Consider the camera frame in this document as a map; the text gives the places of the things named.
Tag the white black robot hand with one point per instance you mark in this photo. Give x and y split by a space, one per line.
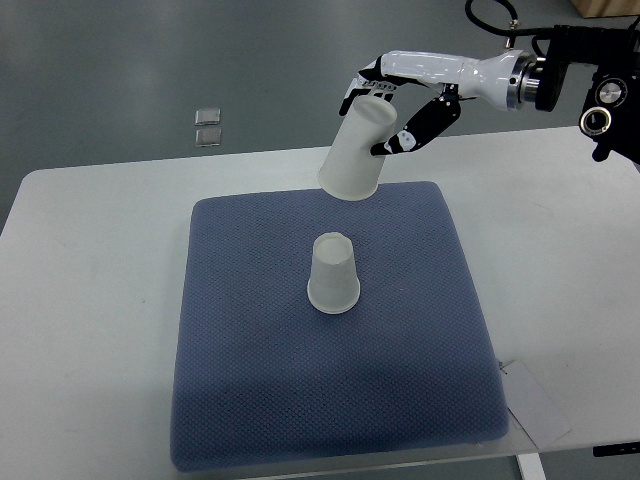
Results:
505 82

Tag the white paper cup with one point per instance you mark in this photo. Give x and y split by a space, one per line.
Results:
350 172
333 286

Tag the wooden furniture corner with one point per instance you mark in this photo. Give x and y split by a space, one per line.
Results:
591 9

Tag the upper silver floor plate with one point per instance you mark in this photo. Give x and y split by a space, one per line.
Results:
207 116

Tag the white paper tag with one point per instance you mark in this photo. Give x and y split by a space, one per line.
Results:
531 406

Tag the white table leg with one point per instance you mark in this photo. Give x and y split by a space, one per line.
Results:
530 467

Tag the blue fabric cushion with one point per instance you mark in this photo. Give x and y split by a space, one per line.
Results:
261 376

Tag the black table bracket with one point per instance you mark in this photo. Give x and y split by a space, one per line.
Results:
619 449

